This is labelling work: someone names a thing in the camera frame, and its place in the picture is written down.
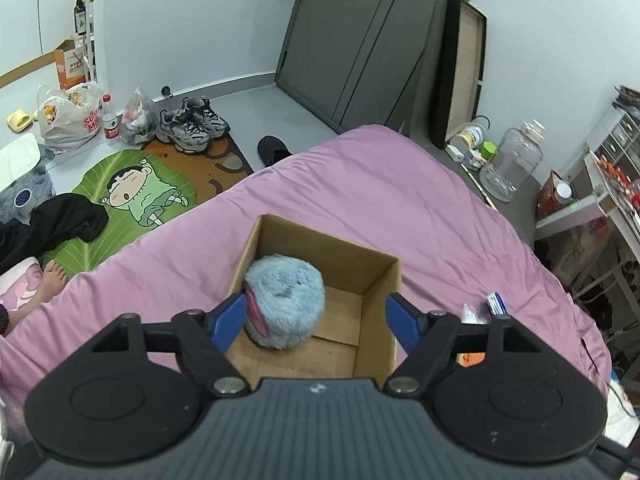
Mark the dark spray bottle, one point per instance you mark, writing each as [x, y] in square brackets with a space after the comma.
[80, 17]

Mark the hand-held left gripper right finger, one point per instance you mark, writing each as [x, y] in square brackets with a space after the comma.
[405, 322]

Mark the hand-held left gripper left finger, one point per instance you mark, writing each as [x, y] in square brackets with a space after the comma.
[227, 320]

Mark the white plastic shopping bag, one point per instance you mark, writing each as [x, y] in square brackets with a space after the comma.
[70, 120]

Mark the yellow slipper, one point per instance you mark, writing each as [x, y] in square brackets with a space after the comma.
[19, 121]

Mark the white shelf unit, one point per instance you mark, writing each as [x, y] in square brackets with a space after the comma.
[575, 210]

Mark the grey bedside platform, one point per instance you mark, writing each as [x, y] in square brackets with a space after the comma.
[520, 210]

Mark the black cloth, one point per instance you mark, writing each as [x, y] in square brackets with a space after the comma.
[60, 220]

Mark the black slipper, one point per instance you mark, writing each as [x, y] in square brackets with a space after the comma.
[272, 149]

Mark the clear plastic rubbish bag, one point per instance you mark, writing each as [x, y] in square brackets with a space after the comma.
[137, 120]

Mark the grey wardrobe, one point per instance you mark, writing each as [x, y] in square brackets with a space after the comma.
[350, 35]

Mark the blue fluffy plush toy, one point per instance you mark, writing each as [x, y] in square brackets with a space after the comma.
[290, 295]

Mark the clear plastic jug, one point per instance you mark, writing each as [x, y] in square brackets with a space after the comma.
[510, 170]

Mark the person's bare foot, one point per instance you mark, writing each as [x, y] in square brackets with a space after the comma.
[50, 282]

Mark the brown floor mat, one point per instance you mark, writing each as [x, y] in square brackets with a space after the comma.
[225, 165]

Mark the black framed board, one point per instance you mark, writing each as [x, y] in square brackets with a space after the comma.
[462, 60]

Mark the white storage rack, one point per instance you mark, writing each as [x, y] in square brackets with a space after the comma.
[90, 25]

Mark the green cartoon leaf mat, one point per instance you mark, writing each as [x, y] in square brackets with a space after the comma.
[125, 220]

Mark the white and yellow can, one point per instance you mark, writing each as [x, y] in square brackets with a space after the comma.
[470, 138]

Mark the orange and white carton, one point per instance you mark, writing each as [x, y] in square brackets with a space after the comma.
[70, 65]

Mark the red label water bottle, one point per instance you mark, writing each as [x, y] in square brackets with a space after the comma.
[110, 125]

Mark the blue and white packet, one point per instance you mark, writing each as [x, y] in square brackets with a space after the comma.
[497, 304]

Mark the brown cardboard box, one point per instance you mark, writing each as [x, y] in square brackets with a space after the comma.
[320, 245]

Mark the red snack canister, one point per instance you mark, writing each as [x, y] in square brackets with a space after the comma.
[550, 200]

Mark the small orange item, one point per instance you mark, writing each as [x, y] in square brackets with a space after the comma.
[470, 358]

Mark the white kitchen cabinet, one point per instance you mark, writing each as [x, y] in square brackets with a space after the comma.
[20, 25]

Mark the small drawer organizer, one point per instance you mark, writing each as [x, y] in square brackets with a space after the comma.
[617, 137]

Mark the pink bed sheet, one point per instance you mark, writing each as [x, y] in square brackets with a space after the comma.
[400, 200]

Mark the yellow ruler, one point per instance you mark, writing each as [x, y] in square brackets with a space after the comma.
[481, 187]

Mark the small patterned box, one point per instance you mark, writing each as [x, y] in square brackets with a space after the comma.
[475, 160]

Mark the small white box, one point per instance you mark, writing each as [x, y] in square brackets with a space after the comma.
[454, 151]

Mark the grey fluffy pouf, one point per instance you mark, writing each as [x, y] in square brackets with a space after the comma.
[30, 190]

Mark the clear white plastic packet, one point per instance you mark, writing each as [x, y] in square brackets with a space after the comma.
[472, 314]

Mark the pink printed pants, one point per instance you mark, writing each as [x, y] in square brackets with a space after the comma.
[20, 282]

